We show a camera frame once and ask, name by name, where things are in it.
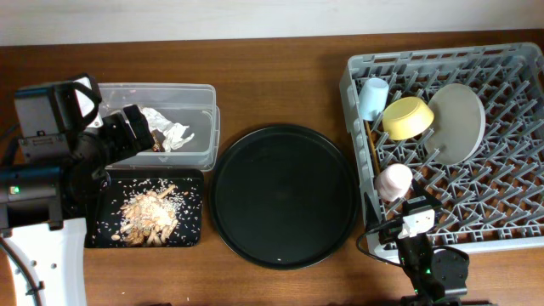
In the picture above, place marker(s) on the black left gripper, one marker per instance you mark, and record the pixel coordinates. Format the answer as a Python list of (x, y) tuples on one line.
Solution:
[(117, 128)]

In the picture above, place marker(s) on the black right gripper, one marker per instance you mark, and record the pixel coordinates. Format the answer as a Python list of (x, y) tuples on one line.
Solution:
[(388, 231)]

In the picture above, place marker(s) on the pink cup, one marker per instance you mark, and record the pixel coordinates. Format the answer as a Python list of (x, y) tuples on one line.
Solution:
[(393, 182)]

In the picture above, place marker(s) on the wooden chopstick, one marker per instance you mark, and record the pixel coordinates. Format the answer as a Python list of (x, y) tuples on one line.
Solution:
[(375, 160)]

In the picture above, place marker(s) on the white tissue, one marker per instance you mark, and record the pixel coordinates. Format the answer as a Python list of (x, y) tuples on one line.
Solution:
[(173, 132)]

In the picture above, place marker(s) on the yellow bowl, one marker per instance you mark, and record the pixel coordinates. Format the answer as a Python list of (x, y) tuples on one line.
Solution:
[(406, 118)]

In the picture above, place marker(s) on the grey plate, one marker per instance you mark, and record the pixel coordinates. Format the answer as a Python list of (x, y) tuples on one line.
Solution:
[(458, 124)]

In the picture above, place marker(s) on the blue cup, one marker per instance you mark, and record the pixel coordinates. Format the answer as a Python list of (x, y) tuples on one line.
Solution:
[(373, 97)]

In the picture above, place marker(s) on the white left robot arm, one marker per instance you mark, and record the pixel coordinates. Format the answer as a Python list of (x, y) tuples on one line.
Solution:
[(50, 174)]

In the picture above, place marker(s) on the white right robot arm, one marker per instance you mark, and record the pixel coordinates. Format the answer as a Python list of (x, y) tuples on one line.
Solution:
[(411, 251)]

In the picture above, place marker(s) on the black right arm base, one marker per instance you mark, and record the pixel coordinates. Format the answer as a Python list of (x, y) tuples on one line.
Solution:
[(440, 278)]

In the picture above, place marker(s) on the clear plastic waste bin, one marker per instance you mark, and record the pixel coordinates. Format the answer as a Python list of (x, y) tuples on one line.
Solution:
[(192, 105)]

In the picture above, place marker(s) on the grey dishwasher rack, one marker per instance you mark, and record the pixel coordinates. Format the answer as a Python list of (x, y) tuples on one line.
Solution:
[(493, 201)]

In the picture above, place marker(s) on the brown snack wrapper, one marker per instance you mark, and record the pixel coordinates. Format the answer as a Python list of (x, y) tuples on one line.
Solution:
[(157, 146)]

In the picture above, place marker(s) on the black rectangular tray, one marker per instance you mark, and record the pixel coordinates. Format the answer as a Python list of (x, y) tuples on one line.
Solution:
[(191, 212)]

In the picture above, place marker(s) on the food scraps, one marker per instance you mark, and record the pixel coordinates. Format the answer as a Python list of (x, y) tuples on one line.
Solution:
[(146, 214)]

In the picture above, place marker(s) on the black round tray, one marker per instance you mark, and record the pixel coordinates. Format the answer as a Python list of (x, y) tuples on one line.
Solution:
[(284, 197)]

